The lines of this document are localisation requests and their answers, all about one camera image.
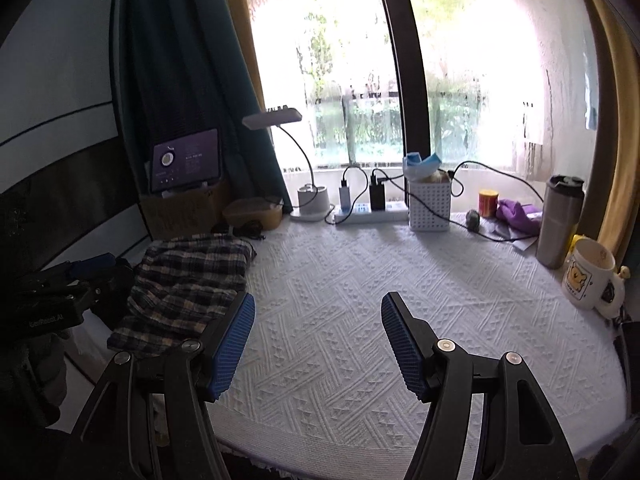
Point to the plaid pants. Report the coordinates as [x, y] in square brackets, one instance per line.
[185, 285]

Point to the white bear print mug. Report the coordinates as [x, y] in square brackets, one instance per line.
[585, 275]

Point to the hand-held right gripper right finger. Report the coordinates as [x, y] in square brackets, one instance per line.
[405, 345]

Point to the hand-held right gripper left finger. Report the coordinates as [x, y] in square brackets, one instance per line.
[232, 345]

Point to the small orange can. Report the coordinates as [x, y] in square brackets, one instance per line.
[488, 205]

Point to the white perforated basket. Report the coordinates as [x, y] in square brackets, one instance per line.
[430, 205]

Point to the white power strip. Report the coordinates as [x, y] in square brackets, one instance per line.
[360, 216]

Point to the small black bundle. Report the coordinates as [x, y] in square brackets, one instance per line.
[245, 230]

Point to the small grey-green stone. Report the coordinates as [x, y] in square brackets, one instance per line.
[472, 220]

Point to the tablet with purple screen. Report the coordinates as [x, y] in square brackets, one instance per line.
[187, 160]

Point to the white charger plug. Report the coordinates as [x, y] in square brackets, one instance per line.
[345, 197]

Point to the small yellow figurine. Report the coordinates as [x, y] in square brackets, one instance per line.
[624, 273]

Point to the white textured table cloth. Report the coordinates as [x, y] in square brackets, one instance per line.
[325, 285]

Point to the loose papers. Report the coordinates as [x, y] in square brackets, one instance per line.
[522, 242]

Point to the steel travel tumbler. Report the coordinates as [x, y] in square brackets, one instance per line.
[557, 230]

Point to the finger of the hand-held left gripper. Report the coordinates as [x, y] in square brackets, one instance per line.
[92, 263]

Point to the dark window post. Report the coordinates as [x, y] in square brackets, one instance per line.
[405, 60]

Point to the purple cloth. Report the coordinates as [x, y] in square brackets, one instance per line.
[517, 212]

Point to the black charger plug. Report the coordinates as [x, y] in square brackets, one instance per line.
[378, 195]

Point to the white desk lamp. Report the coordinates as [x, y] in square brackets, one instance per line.
[272, 117]

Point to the teal curtain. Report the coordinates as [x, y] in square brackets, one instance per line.
[175, 60]

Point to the cardboard box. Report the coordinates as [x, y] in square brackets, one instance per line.
[175, 212]

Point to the blue packet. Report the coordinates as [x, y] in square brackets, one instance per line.
[422, 164]

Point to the yellow curtain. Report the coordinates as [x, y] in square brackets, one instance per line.
[247, 35]
[620, 135]

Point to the yellow food container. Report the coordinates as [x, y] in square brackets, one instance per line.
[252, 212]

